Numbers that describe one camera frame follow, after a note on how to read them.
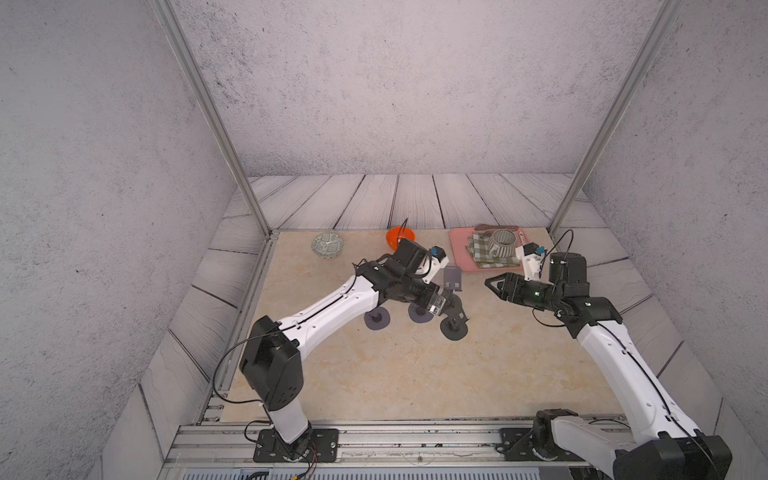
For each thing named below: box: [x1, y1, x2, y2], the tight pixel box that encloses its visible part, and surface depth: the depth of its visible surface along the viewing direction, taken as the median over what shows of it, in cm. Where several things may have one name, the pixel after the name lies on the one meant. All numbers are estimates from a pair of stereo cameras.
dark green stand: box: [440, 294, 469, 341], surface depth 94 cm
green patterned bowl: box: [311, 232, 344, 259], surface depth 117 cm
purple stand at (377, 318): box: [364, 306, 391, 330], surface depth 98 cm
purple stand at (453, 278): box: [444, 265, 463, 292], surface depth 98 cm
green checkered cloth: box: [466, 232, 521, 269], surface depth 116 cm
